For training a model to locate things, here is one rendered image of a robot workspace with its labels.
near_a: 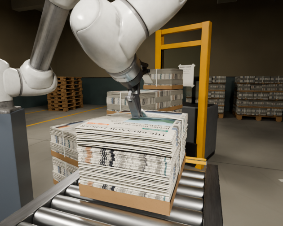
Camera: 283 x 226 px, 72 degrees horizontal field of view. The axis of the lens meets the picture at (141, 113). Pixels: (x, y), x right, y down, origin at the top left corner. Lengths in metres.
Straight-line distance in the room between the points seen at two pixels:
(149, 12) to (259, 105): 6.28
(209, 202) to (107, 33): 0.54
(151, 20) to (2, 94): 0.93
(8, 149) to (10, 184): 0.19
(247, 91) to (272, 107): 0.82
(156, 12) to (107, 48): 0.13
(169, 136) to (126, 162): 0.15
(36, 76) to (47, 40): 0.22
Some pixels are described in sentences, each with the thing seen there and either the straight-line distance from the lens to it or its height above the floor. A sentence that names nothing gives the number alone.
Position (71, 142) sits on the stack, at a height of 0.76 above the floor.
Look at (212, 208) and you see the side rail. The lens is 0.65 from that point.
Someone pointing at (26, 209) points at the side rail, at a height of 0.80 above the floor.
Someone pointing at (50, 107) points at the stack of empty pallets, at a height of 0.12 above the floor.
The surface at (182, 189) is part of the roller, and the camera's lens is 0.73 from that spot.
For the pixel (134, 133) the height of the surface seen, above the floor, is 1.03.
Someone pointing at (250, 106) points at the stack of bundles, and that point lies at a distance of 6.53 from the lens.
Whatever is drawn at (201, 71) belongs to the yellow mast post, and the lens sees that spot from 2.55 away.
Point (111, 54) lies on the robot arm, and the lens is 0.42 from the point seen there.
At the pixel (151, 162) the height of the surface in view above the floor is 0.95.
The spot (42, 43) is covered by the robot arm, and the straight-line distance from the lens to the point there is 1.11.
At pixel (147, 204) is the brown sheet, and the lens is 0.59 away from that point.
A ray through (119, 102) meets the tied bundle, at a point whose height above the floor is 0.97.
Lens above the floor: 1.16
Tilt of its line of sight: 10 degrees down
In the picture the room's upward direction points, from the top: straight up
